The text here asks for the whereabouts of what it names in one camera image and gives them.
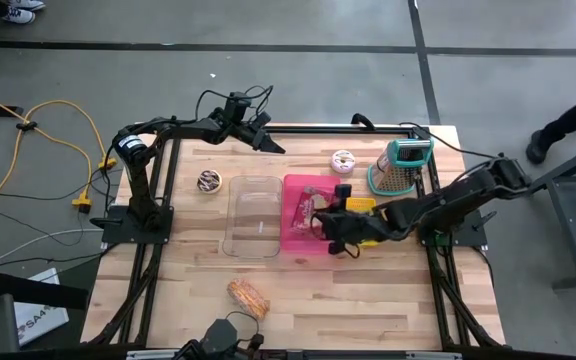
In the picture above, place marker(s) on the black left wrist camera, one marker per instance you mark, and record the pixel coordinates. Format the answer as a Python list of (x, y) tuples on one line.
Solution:
[(238, 106)]

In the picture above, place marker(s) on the white cardboard box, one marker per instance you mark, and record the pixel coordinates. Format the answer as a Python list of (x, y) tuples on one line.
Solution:
[(38, 320)]

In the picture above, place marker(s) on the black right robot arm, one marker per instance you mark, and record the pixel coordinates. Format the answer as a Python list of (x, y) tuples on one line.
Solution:
[(458, 200)]

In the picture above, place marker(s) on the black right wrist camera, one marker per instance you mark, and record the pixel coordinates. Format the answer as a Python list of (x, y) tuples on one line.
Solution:
[(343, 192)]

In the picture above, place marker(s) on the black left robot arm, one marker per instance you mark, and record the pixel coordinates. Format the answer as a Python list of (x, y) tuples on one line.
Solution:
[(140, 190)]

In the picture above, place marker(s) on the clear plastic bin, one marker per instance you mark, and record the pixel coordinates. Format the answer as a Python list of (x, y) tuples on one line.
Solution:
[(248, 210)]

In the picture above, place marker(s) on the sugared bread pastry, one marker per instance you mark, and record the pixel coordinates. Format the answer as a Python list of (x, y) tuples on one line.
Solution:
[(248, 299)]

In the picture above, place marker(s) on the pink frosted donut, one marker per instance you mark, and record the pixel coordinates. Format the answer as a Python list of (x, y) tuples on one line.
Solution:
[(343, 161)]

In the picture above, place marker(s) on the yellow plastic basket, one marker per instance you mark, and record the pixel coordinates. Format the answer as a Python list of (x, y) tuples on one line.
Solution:
[(360, 203)]

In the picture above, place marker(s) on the black aluminium table frame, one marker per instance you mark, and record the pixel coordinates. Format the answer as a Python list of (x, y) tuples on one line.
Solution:
[(343, 129)]

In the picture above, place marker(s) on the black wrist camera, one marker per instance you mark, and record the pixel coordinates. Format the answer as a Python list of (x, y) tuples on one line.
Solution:
[(238, 106), (343, 192)]

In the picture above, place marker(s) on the black metal stand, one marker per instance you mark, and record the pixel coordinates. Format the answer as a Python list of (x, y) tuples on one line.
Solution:
[(568, 210)]

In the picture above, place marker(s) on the red snack packet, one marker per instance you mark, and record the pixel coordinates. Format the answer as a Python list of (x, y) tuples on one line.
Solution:
[(305, 210)]

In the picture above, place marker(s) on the chocolate frosted donut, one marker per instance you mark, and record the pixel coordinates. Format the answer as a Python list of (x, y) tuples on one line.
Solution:
[(209, 181)]

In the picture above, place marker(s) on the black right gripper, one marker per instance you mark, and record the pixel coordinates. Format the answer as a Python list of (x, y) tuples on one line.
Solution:
[(360, 225)]

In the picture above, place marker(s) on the black curved frame hook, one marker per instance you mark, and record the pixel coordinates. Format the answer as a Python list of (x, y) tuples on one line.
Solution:
[(363, 120)]

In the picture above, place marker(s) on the silver edge bracket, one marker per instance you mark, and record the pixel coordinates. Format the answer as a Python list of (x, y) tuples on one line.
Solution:
[(433, 356), (153, 354)]

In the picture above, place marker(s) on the pink plastic bin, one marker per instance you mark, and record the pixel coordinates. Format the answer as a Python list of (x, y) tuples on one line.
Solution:
[(293, 242)]

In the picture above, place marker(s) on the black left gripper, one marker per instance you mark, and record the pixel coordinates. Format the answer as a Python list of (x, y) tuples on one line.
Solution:
[(230, 129)]

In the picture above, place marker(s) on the black flat bar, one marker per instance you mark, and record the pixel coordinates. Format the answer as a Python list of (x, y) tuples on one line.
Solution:
[(43, 295)]

